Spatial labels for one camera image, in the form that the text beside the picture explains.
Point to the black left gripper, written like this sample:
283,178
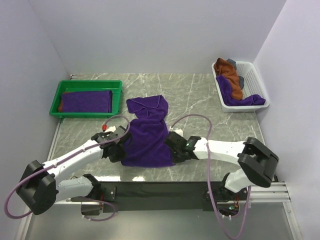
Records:
114,158

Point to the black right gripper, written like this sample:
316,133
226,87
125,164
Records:
176,159

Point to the purple towel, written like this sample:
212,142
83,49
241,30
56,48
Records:
237,101
87,101
148,132

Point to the brown towel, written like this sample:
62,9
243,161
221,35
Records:
222,67
60,107

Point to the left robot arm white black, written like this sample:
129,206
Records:
43,184

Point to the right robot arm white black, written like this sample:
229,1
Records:
257,163

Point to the black base bar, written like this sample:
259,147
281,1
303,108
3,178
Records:
151,196

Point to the green plastic tray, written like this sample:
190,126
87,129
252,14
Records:
87,85

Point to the brown towel in basket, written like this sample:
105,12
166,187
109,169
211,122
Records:
222,67

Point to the grey towel in basket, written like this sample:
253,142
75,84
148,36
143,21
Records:
241,79

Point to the white plastic basket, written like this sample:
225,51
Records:
252,85

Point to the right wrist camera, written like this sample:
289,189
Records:
177,131

